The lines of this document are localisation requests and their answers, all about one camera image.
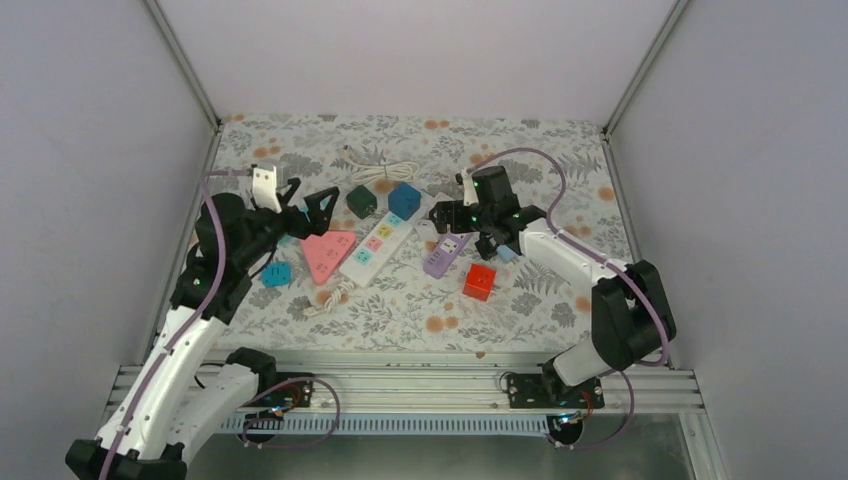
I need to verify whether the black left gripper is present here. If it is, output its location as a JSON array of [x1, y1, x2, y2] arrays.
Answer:
[[235, 177, 339, 269]]

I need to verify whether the blue cube socket adapter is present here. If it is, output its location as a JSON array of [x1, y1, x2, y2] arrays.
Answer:
[[388, 182, 422, 221]]

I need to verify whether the dark green cube adapter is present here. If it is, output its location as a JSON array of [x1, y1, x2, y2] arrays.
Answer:
[[345, 185, 378, 219]]

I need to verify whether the red cube socket adapter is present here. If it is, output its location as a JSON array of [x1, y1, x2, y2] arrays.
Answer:
[[462, 263, 496, 302]]

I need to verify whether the white multicolour power strip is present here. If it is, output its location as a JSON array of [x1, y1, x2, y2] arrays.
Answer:
[[339, 193, 447, 288]]

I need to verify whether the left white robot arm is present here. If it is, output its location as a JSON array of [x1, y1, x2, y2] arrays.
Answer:
[[65, 170, 340, 479]]

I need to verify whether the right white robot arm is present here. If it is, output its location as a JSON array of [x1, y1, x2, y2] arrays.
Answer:
[[428, 166, 677, 407]]

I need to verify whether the purple power strip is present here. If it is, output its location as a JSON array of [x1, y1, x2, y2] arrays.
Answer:
[[423, 233, 471, 279]]

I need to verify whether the pink triangular power strip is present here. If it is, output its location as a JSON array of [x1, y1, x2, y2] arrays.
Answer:
[[300, 230, 356, 286]]

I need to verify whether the light blue small adapter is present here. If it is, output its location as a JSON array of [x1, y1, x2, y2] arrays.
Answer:
[[496, 245, 519, 264]]

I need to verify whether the cyan small socket adapter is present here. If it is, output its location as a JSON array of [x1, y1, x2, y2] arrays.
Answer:
[[260, 262, 292, 288]]

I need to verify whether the floral patterned table mat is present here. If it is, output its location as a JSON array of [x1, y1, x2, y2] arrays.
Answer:
[[215, 114, 631, 353]]

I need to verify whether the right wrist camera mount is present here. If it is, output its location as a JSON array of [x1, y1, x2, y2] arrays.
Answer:
[[456, 169, 479, 207]]

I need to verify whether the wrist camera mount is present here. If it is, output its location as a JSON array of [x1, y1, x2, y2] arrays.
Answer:
[[456, 169, 479, 207], [251, 164, 282, 213]]

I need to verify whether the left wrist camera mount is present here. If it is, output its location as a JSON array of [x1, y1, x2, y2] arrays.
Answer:
[[251, 164, 282, 213]]

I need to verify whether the coiled white power cable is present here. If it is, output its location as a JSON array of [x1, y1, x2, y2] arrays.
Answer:
[[340, 145, 421, 187]]

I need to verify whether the braided white cable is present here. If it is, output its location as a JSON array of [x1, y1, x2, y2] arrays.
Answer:
[[301, 278, 358, 319]]

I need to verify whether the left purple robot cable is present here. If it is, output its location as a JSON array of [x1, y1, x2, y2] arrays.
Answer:
[[97, 168, 256, 480]]

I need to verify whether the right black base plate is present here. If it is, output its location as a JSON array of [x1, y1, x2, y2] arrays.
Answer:
[[498, 371, 605, 410]]

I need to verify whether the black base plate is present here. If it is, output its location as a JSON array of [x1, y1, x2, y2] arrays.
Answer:
[[246, 371, 314, 409], [498, 371, 605, 410]]

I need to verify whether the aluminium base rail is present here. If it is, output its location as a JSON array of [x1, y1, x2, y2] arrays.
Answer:
[[107, 362, 705, 416]]

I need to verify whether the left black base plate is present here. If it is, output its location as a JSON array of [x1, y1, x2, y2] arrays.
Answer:
[[246, 371, 314, 409]]

